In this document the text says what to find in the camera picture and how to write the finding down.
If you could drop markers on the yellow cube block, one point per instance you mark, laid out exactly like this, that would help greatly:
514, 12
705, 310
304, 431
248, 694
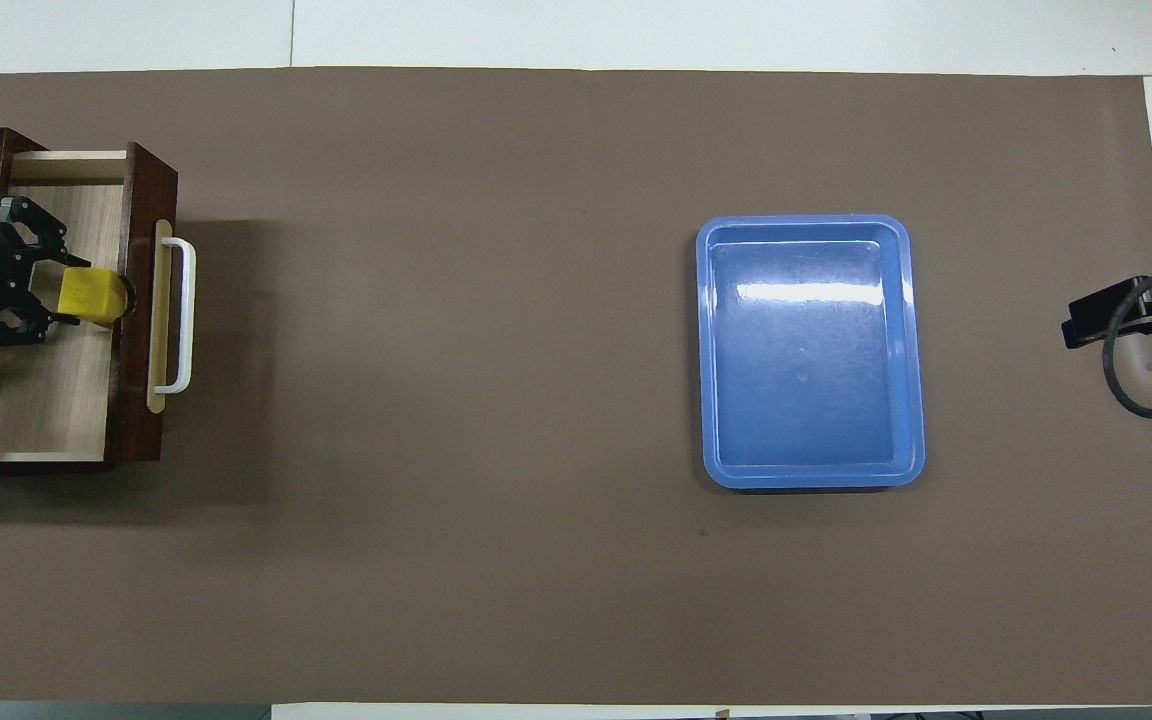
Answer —
91, 297

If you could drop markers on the dark wooden drawer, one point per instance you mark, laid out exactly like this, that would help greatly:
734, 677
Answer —
56, 400

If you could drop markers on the blue plastic tray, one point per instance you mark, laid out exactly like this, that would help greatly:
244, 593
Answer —
806, 400

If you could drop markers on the brown table mat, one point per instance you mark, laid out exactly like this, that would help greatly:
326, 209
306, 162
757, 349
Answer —
496, 450

